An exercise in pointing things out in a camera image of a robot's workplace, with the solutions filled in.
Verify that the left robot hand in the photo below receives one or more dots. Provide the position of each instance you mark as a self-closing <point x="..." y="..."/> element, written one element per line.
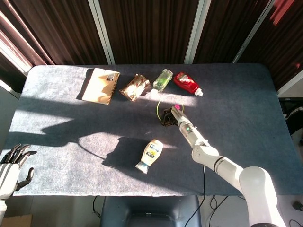
<point x="7" y="175"/>

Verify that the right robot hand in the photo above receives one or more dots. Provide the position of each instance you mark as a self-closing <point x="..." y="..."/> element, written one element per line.
<point x="176" y="116"/>

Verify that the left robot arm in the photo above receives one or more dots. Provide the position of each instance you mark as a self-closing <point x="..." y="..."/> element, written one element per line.
<point x="2" y="209"/>

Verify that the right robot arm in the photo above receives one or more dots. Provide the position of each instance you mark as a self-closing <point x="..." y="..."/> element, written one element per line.
<point x="227" y="165"/>

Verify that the small pink cap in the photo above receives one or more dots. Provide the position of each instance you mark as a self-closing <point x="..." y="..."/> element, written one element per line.
<point x="178" y="107"/>

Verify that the red ketchup squeeze bottle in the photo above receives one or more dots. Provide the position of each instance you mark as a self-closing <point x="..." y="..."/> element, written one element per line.
<point x="187" y="84"/>

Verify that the clear green liquid bottle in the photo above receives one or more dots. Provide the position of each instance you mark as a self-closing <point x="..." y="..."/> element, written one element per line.
<point x="162" y="80"/>

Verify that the white mayonnaise squeeze bottle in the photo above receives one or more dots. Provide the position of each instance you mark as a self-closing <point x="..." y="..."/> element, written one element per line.
<point x="150" y="153"/>

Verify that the brown cardboard box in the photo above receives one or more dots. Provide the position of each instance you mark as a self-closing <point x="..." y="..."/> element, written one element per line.
<point x="20" y="221"/>

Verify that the brown snack packet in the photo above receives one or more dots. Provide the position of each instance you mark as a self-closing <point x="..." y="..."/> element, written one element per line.
<point x="135" y="88"/>

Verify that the kraft spiral notebook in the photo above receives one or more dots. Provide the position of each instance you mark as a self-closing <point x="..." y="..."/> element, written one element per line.
<point x="100" y="87"/>

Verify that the dark grey felt table cloth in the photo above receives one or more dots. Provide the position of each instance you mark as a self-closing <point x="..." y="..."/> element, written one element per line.
<point x="71" y="123"/>

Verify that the dark brown curtain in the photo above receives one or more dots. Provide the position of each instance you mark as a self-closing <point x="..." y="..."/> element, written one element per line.
<point x="151" y="30"/>
<point x="279" y="35"/>
<point x="227" y="30"/>
<point x="59" y="30"/>

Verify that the dark blue chair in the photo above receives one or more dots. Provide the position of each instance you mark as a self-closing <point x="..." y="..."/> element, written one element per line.
<point x="151" y="210"/>

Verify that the black equipment beside table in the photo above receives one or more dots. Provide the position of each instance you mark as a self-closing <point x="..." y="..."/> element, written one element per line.
<point x="294" y="118"/>

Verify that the white frame post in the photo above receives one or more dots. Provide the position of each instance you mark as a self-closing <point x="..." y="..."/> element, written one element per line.
<point x="101" y="33"/>
<point x="253" y="35"/>
<point x="195" y="33"/>

